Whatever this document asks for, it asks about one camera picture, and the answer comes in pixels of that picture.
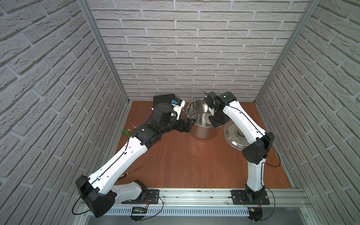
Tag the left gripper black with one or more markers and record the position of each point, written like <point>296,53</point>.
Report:
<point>181,125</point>

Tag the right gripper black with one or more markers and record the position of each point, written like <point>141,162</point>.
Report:
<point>216,124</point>

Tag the cream plastic ladle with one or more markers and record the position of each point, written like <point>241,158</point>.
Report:
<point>211,119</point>

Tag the stainless steel pot lid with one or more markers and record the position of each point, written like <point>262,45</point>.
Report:
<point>234,136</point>

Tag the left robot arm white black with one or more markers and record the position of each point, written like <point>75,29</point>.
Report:
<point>97,190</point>

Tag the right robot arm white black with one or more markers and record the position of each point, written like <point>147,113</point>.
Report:
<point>226,107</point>

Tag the black plastic tool case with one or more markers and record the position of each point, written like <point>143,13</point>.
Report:
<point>163,99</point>

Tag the green plastic tool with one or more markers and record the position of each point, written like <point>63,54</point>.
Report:
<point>126,132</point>

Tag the yellow black screwdriver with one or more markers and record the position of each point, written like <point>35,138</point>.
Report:
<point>128,173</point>

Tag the left controller board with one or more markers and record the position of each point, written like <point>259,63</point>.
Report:
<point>138,213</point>

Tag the controller board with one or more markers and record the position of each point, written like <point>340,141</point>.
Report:
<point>138,213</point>
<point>255,214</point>

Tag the right controller board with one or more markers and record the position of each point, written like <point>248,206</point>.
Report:
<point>255,214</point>

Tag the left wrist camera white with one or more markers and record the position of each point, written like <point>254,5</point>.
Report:
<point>177,107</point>

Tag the aluminium mounting rail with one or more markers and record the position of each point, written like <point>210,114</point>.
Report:
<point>218,197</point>

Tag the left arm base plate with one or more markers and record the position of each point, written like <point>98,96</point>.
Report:
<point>146,197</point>

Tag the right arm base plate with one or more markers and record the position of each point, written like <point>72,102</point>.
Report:
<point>246,197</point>

